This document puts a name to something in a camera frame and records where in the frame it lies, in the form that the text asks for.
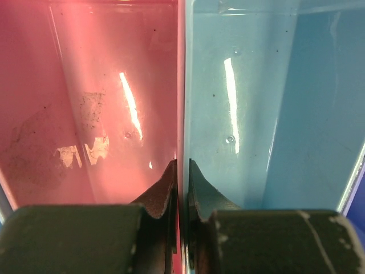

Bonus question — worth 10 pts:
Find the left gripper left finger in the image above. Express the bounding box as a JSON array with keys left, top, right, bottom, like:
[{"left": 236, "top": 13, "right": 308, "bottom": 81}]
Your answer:
[{"left": 1, "top": 160, "right": 177, "bottom": 273}]

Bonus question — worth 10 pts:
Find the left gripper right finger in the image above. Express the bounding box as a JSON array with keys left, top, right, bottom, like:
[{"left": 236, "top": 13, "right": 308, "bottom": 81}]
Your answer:
[{"left": 188, "top": 160, "right": 361, "bottom": 273}]

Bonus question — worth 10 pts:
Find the purple bin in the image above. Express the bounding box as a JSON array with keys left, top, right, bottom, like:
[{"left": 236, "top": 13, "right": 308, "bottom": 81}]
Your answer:
[{"left": 342, "top": 159, "right": 364, "bottom": 231}]

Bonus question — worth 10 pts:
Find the pink bin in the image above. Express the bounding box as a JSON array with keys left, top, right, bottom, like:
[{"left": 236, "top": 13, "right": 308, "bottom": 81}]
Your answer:
[{"left": 0, "top": 0, "right": 186, "bottom": 274}]

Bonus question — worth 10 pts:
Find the medium blue bin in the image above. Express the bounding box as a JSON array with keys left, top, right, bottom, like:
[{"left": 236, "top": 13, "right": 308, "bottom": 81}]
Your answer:
[{"left": 179, "top": 1, "right": 364, "bottom": 273}]

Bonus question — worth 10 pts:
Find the light blue bin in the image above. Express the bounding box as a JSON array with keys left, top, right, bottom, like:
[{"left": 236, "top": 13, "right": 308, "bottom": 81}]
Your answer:
[{"left": 0, "top": 186, "right": 13, "bottom": 226}]

